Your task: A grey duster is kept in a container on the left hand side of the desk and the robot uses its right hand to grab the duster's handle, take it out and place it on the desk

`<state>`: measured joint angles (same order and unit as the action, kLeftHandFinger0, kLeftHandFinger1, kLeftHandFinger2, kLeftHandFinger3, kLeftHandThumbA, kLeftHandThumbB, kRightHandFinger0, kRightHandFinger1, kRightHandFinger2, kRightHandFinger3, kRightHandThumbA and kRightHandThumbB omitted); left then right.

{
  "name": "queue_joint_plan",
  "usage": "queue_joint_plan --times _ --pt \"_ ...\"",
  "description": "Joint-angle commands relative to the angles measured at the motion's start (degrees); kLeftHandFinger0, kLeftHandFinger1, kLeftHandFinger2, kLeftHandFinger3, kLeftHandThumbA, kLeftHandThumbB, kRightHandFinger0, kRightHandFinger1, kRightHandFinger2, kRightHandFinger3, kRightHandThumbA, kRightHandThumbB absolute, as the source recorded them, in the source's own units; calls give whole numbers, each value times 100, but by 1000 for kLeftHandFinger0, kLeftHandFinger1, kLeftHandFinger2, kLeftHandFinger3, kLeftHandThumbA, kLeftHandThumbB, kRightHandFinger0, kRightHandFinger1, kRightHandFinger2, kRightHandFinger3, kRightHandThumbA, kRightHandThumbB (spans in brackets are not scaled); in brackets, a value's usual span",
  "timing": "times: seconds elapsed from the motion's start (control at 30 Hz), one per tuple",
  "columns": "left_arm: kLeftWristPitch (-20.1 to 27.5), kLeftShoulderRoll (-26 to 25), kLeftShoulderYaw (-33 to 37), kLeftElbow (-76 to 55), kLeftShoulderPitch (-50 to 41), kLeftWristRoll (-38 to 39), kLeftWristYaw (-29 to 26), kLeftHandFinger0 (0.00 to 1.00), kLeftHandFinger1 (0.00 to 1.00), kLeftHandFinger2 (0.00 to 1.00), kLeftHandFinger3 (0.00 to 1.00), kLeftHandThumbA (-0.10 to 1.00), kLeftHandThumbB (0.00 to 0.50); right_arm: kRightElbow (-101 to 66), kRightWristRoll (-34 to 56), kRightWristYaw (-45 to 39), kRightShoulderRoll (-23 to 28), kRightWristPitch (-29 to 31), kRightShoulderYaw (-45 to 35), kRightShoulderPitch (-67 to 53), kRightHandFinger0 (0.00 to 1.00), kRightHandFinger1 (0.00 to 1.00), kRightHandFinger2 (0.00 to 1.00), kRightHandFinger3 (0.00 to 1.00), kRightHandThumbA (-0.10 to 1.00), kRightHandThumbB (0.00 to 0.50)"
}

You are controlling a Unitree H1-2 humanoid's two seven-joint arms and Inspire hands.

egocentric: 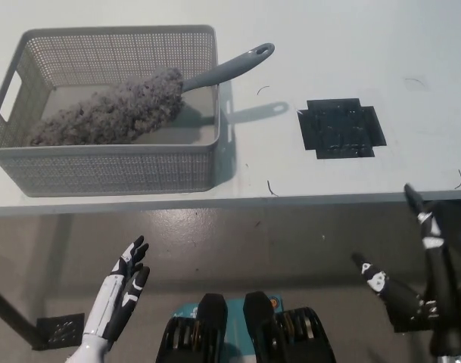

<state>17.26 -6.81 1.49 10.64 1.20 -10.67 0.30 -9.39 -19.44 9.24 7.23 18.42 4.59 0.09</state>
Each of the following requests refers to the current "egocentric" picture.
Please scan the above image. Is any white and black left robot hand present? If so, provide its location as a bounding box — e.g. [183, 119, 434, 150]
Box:
[81, 234, 151, 343]

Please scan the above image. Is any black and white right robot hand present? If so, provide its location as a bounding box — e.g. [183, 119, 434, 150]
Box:
[350, 183, 461, 358]

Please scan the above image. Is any grey fluffy duster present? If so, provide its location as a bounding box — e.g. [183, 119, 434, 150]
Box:
[27, 42, 276, 147]

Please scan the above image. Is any black and teal robot torso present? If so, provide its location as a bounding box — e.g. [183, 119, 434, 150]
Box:
[156, 290, 337, 363]

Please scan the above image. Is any black tape patch on desk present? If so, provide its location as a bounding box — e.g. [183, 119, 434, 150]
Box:
[297, 98, 387, 160]

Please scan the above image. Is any black tape patch on floor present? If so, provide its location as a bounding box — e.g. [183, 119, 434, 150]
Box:
[391, 297, 436, 334]
[36, 312, 86, 351]

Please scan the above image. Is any grey perforated plastic basket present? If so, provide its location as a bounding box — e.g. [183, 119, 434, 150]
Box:
[0, 24, 226, 197]

